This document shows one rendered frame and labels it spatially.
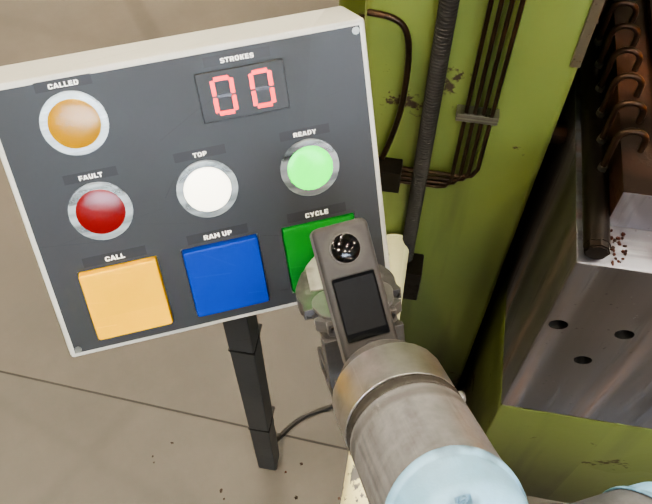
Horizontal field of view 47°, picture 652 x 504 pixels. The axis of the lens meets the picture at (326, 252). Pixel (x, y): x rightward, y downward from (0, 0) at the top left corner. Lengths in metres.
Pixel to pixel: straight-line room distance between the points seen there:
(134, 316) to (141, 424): 1.05
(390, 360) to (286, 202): 0.25
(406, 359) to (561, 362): 0.62
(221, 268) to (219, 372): 1.09
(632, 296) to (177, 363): 1.17
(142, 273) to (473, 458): 0.40
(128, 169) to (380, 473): 0.37
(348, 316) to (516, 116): 0.49
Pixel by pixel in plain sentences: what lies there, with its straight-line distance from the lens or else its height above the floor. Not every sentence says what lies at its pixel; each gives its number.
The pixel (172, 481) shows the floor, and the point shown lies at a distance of 1.75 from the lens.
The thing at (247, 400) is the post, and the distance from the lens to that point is 1.35.
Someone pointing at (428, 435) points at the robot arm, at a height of 1.20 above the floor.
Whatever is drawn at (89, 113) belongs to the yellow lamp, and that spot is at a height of 1.17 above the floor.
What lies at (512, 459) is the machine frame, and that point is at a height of 0.22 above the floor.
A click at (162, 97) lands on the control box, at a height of 1.17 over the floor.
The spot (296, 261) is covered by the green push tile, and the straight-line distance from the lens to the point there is 0.76.
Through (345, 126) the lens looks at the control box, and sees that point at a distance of 0.72.
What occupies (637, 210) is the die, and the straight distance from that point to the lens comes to 0.94.
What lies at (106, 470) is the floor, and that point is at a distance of 1.79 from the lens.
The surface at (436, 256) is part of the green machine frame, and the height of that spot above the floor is 0.58.
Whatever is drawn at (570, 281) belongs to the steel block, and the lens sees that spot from 0.95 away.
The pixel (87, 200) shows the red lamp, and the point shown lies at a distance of 0.72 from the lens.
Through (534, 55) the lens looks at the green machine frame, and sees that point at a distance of 0.94.
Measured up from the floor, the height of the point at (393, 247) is 0.64.
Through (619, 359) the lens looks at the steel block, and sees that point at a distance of 1.13.
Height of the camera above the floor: 1.65
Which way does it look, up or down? 57 degrees down
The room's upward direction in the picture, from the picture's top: straight up
